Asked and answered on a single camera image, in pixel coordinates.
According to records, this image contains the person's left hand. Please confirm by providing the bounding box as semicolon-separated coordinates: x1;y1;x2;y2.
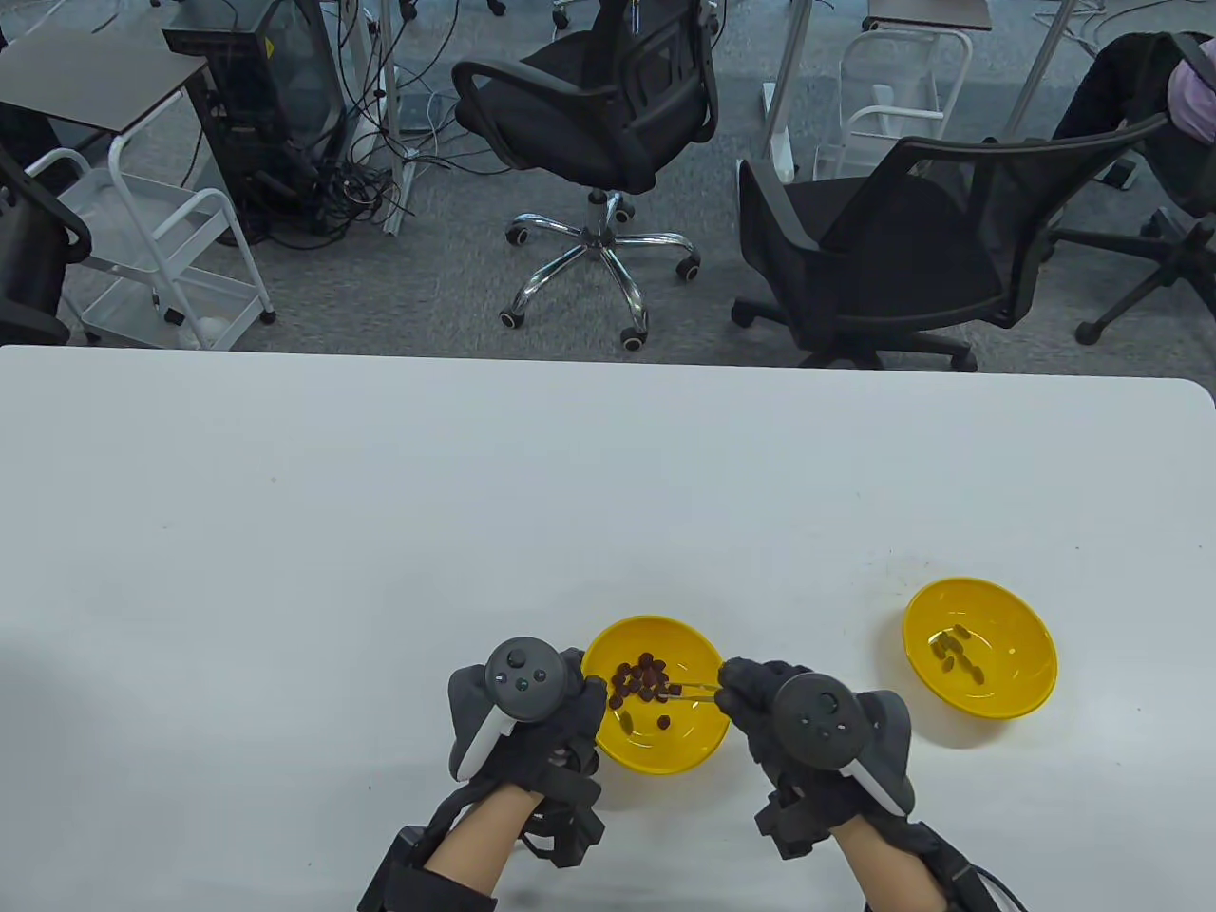
472;651;611;797

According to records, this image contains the person's right hand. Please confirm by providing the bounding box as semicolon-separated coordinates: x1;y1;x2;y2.
714;660;913;837

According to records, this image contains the yellow plastic bowl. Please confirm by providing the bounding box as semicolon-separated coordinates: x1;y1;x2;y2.
902;577;1059;720
581;616;732;775

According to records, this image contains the pile of dark raisins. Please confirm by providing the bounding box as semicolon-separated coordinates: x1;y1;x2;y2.
610;654;683;732

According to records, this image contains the person's right forearm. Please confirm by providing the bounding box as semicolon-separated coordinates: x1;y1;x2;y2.
831;822;951;912

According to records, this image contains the person's left forearm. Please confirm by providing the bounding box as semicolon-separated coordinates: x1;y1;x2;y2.
418;787;538;912

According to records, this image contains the black mesh office chair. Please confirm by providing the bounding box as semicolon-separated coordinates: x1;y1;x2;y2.
731;114;1169;371

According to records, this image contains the white power strip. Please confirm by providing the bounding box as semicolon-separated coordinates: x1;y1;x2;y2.
383;142;421;236

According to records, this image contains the black office chair chrome base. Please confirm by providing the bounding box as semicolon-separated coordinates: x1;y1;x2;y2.
451;0;720;352

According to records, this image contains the white desk leg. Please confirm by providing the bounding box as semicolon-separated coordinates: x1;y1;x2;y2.
375;0;409;191
760;0;815;183
1002;0;1079;143

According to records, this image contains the black computer tower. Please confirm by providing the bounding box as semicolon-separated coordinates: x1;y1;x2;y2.
161;0;348;238

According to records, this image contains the dark grey desk top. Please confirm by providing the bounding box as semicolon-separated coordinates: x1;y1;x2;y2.
863;0;993;33
0;27;212;136

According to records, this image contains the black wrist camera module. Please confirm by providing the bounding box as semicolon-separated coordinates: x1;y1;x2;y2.
755;796;829;861
521;765;606;870

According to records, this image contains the black forearm strap box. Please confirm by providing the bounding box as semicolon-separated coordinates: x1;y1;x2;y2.
860;822;1027;912
356;826;495;912

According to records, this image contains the tangle of black cables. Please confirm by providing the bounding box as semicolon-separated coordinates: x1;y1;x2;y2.
218;0;466;250

